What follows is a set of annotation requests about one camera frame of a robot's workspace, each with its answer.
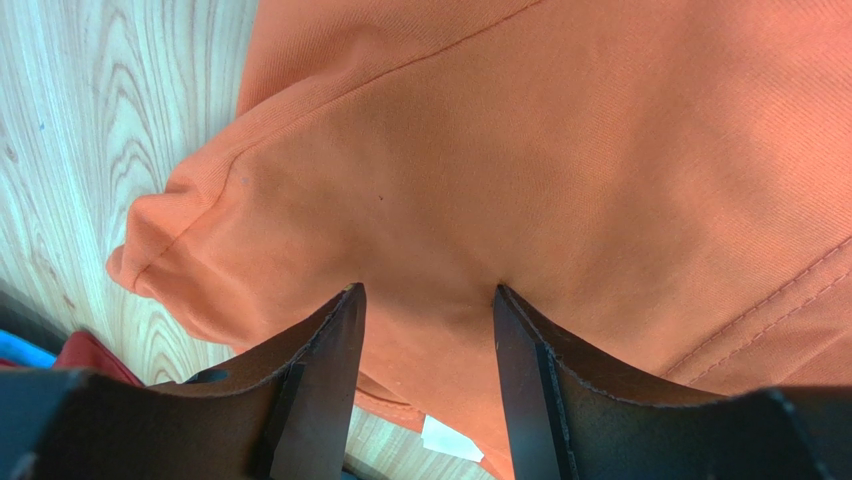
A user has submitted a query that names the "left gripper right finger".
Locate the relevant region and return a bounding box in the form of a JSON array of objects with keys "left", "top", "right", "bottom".
[{"left": 493, "top": 285, "right": 851, "bottom": 479}]

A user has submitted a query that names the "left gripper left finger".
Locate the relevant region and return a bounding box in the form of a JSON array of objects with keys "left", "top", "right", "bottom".
[{"left": 1, "top": 283, "right": 366, "bottom": 479}]

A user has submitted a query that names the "orange t shirt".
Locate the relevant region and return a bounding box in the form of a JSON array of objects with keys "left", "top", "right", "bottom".
[{"left": 108, "top": 1, "right": 851, "bottom": 478}]

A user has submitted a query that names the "red t shirt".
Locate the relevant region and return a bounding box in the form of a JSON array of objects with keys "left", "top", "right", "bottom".
[{"left": 1, "top": 331, "right": 143, "bottom": 387}]

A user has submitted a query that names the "light blue cap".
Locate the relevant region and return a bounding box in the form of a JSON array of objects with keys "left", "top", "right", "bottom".
[{"left": 1, "top": 331, "right": 57, "bottom": 369}]

